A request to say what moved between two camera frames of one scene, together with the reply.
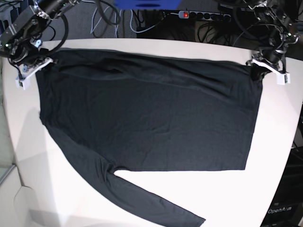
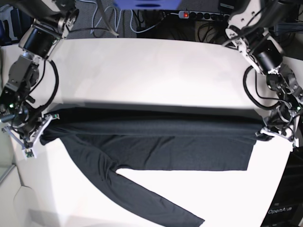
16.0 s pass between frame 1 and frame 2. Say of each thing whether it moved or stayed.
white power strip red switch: stayed
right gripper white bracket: moved
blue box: stayed
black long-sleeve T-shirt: moved
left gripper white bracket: moved
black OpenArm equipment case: stayed
